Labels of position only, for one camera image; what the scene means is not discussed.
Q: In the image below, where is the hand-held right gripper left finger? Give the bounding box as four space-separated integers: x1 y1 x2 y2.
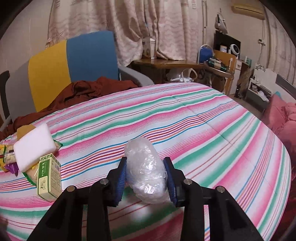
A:
26 157 128 241

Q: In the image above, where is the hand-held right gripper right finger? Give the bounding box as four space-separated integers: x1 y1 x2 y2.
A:
163 157 265 241

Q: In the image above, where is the clear plastic bundle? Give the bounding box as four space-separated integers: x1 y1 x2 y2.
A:
124 137 168 204

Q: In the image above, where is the small printed cardboard box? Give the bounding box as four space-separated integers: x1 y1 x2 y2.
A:
36 153 62 202

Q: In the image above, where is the tan soap block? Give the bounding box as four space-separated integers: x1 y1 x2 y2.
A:
17 124 36 141

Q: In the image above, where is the yellow patterned pouch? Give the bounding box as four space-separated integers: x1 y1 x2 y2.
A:
0 144 18 172

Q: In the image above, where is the striped tablecloth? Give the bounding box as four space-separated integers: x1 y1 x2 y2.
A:
0 82 292 241

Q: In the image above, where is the green yellow flat packet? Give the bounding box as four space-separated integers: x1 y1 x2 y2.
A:
24 140 63 186

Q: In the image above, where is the white sponge block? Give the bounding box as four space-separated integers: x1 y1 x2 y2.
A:
13 123 56 172

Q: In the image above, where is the red-brown cloth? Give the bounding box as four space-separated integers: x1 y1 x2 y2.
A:
0 77 139 139

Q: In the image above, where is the purple candy wrapper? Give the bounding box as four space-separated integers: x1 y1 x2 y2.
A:
5 162 19 177

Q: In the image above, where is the grey storage box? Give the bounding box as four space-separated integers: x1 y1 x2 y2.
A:
245 79 272 109

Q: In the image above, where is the wooden desk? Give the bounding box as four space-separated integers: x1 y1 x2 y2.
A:
131 58 206 85

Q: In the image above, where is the pink bedding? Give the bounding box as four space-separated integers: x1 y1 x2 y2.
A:
261 93 296 149

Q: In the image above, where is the green black device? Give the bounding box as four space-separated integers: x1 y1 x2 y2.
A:
208 58 228 71

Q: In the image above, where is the grey yellow blue chair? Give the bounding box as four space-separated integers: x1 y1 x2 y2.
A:
0 31 155 130

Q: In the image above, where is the blue round object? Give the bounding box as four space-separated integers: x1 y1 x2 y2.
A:
198 44 214 64

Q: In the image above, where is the small white cabinet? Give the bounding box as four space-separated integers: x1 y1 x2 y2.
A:
233 59 250 77

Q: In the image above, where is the small box on desk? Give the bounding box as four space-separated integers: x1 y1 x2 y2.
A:
142 37 156 59

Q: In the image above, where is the wooden chair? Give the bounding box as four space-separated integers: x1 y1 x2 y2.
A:
203 50 237 95

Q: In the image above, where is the black upright roll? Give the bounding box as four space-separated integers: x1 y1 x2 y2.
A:
0 71 11 122

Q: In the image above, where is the white round fan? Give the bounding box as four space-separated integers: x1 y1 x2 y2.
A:
228 44 241 56

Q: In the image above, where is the black shelf unit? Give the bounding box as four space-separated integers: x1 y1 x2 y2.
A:
214 31 241 55

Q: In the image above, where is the patterned beige curtain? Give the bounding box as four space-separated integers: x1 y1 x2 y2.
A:
46 0 216 67

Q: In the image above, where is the white black appliance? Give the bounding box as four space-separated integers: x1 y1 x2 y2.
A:
215 13 228 30

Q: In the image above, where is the beige air conditioner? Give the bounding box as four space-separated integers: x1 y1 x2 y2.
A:
231 0 265 20

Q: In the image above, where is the white appliance with cable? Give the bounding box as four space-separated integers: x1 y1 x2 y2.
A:
170 68 197 83

